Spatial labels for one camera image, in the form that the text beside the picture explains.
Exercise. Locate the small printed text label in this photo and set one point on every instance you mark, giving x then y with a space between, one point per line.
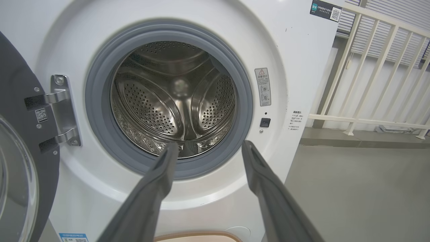
297 120

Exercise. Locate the silver metal door hinge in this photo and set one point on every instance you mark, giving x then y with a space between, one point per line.
65 111

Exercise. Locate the cream laundry basket brown rim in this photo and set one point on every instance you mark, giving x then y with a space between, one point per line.
198 237

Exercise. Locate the white front-load washing machine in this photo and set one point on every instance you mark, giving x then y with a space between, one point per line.
295 67

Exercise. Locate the black door latch socket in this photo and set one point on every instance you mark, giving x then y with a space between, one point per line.
265 122

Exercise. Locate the cream metal railing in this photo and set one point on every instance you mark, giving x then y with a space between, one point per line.
352 120

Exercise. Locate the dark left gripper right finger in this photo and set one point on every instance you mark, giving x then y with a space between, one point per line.
278 211

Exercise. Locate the grey warning label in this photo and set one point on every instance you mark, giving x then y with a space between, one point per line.
262 87

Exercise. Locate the small white QR sticker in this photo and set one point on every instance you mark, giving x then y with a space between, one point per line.
41 115

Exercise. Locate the black QR code sticker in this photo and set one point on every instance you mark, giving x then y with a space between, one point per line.
326 10

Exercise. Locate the perforated steel washer drum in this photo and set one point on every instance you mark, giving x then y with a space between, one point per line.
151 107

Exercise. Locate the blue energy label sticker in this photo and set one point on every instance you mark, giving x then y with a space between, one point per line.
73 238

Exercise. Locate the round white filter cover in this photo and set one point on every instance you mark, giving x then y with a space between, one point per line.
239 232

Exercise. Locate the grey louvered shutter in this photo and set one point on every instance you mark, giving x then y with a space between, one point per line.
396 10

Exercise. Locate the black round glass washer door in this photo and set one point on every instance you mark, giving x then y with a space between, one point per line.
20 84

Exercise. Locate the grey rubber door gasket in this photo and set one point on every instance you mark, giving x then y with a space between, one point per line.
97 111

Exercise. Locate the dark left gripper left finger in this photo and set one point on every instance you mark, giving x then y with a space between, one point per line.
144 208

